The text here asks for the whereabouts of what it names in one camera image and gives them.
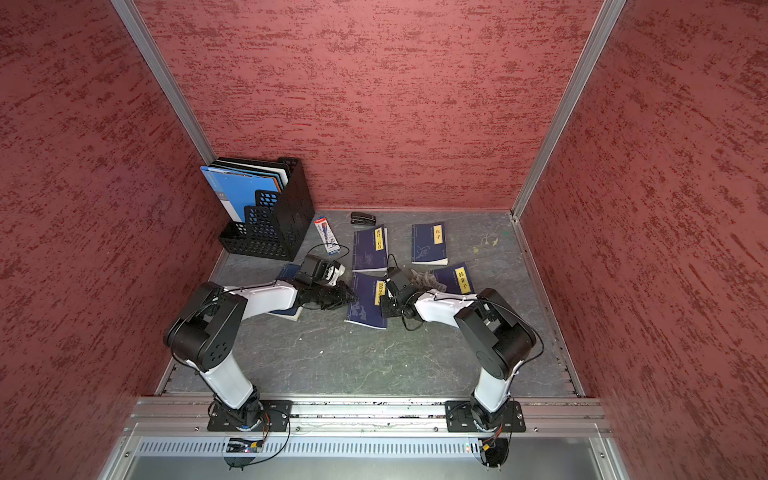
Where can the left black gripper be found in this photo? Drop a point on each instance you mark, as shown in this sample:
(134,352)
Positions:
(342,296)

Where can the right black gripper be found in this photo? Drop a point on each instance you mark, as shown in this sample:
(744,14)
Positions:
(384,300)

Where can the grey striped wiping cloth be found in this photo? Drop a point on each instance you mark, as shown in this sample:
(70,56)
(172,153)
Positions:
(427,281)

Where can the navy book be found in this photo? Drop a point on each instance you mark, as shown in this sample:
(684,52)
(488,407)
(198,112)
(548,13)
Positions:
(428,244)
(370,250)
(287,274)
(366,310)
(455,278)

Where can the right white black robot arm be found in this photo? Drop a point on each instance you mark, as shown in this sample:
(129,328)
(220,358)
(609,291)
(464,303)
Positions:
(500,339)

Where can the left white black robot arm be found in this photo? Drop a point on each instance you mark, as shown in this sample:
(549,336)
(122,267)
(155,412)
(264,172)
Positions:
(204,334)

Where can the pencil box white blue red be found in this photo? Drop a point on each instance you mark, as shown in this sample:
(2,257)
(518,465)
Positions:
(327,237)

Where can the black mesh file organizer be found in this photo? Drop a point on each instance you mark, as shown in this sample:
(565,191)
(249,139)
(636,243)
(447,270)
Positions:
(276,224)

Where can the blue folder in organizer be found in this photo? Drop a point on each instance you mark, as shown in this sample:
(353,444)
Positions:
(236,189)

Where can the dark folders in organizer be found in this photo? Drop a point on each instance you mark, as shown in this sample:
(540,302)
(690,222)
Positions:
(279,170)

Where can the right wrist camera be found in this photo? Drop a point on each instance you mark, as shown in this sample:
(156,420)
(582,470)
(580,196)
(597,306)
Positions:
(396,279)

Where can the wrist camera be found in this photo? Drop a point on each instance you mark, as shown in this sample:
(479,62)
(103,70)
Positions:
(320,271)
(396,279)

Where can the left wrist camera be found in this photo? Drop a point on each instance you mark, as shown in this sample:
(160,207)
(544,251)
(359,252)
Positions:
(320,271)

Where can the aluminium mounting rail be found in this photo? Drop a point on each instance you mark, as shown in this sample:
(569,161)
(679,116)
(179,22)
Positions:
(188,415)

